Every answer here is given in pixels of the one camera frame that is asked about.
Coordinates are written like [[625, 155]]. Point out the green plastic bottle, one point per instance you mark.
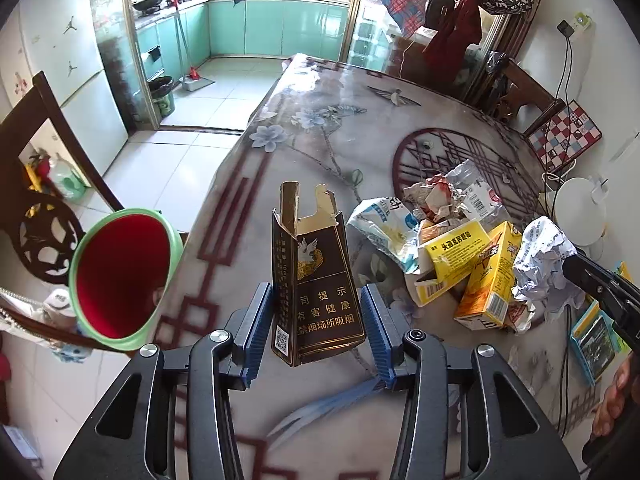
[[65, 180]]

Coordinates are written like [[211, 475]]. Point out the blue book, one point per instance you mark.
[[597, 345]]

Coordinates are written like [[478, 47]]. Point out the carved dark wooden chair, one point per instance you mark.
[[75, 145]]

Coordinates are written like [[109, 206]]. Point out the crumpled red white wrapper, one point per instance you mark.
[[435, 197]]

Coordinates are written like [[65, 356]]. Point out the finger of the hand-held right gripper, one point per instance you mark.
[[600, 280], [622, 320]]

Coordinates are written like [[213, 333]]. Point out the white blue snack bag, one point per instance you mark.
[[385, 225]]

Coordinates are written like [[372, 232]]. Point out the red garment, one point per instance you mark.
[[457, 35]]

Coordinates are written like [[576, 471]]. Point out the clear plastic bottle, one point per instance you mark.
[[480, 200]]

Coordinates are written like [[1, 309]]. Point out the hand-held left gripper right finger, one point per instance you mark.
[[377, 340]]

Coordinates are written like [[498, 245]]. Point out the person's right hand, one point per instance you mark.
[[617, 400]]

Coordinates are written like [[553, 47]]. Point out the white refrigerator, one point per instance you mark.
[[75, 60]]

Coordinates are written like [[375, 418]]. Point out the yellow orange carton box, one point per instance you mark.
[[487, 290]]

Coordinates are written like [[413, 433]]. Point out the grey dustpan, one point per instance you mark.
[[197, 84]]

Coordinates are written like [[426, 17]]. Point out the teal kitchen cabinets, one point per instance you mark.
[[260, 30]]

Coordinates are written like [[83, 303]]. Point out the floral plastic table cover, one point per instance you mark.
[[310, 160]]

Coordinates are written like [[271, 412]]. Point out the dark brown cigarette carton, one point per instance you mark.
[[320, 310]]

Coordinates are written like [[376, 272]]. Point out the red bin with green rim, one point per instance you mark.
[[120, 280]]

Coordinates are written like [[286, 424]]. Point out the white wall power socket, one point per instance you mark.
[[582, 19]]

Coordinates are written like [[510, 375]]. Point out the red white checkered cushion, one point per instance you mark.
[[565, 135]]

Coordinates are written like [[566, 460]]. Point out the white round appliance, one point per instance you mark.
[[582, 215]]

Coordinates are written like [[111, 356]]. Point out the white paper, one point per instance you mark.
[[540, 250]]

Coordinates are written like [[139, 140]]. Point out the black handbag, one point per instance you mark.
[[439, 10]]

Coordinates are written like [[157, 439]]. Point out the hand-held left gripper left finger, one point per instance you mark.
[[257, 335]]

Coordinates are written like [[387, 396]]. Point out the brown wooden chair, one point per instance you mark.
[[525, 90]]

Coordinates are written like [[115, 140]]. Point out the black kitchen waste bin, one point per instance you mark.
[[161, 95]]

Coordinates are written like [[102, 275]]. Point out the black wok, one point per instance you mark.
[[148, 5]]

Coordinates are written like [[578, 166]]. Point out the yellow medicine box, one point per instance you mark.
[[460, 255]]

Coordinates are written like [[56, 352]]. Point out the red broom with dustpan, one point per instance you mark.
[[192, 72]]

